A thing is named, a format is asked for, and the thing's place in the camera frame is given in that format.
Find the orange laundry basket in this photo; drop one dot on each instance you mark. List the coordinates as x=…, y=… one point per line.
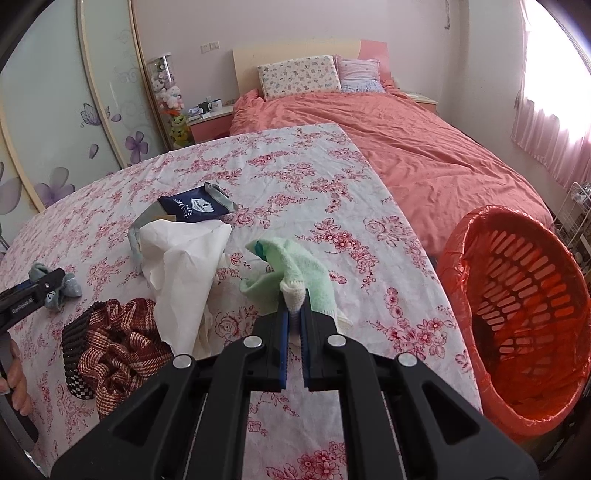
x=455, y=272

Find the salmon pink duvet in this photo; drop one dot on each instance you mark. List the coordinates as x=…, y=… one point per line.
x=415, y=152

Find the white mug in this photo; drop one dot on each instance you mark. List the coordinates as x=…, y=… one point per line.
x=215, y=105

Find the pink nightstand with mugs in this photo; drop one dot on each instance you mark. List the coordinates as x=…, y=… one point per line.
x=210, y=128

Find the person's left hand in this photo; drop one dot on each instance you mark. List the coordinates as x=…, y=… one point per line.
x=19, y=383

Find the pink curtain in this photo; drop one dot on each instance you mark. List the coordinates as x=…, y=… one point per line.
x=554, y=115

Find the white wall outlet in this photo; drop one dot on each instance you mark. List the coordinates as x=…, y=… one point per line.
x=210, y=46

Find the floral print pillow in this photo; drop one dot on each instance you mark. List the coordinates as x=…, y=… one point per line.
x=300, y=76

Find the green and yellow plush toy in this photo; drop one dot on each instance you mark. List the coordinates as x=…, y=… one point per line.
x=179, y=130

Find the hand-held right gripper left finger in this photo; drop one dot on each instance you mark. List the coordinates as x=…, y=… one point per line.
x=281, y=344

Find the dark mug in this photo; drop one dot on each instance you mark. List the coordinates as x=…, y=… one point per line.
x=203, y=107

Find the white crumpled cloth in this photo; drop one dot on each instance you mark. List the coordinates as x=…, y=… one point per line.
x=184, y=277

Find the white plush toy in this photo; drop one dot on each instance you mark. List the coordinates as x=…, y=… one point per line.
x=168, y=95

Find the clear plush toy display tube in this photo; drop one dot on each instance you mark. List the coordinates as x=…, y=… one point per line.
x=168, y=92

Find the orange plastic basket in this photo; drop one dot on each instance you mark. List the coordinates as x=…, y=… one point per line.
x=517, y=314

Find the grey blue sock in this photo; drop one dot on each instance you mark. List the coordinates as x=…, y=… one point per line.
x=68, y=286

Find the light green sock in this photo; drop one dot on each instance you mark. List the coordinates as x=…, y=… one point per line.
x=295, y=263

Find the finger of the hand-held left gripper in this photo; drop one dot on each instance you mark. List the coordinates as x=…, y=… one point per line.
x=39, y=286

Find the white air conditioner pipe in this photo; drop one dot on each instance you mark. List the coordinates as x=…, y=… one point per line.
x=446, y=14

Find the pink pillow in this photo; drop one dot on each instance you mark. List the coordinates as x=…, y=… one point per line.
x=360, y=74

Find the red plaid cloth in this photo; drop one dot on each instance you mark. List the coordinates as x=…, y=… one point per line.
x=120, y=350

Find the navy blue garment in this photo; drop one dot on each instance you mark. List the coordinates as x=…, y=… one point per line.
x=194, y=205

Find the wardrobe with purple flower doors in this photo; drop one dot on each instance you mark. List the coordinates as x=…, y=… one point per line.
x=51, y=92

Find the pink floral tablecloth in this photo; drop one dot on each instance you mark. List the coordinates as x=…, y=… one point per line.
x=300, y=184

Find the beige and pink headboard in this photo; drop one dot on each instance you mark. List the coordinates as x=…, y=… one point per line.
x=295, y=55

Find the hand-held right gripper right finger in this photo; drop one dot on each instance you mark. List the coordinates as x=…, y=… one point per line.
x=308, y=344

